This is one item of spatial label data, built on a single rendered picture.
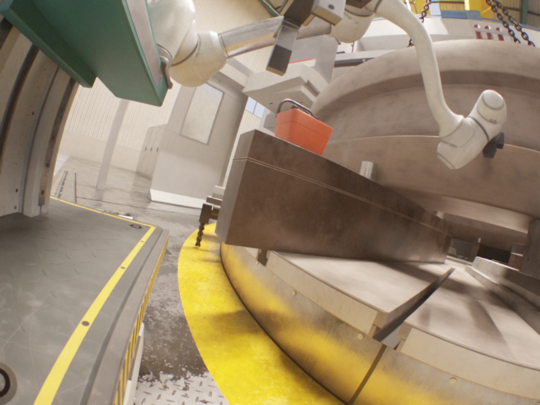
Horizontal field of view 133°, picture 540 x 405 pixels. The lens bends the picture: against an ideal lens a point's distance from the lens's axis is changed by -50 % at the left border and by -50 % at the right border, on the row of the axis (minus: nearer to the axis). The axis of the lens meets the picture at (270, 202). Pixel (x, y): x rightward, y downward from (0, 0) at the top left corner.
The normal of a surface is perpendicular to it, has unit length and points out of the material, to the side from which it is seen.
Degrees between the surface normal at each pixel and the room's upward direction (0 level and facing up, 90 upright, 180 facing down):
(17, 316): 0
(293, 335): 90
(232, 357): 0
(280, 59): 90
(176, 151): 90
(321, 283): 90
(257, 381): 0
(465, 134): 107
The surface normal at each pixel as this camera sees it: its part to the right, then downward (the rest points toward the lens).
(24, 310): 0.25, -0.97
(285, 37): 0.31, 0.11
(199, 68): 0.37, 0.92
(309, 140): 0.47, 0.26
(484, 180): -0.72, -0.18
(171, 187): 0.73, 0.21
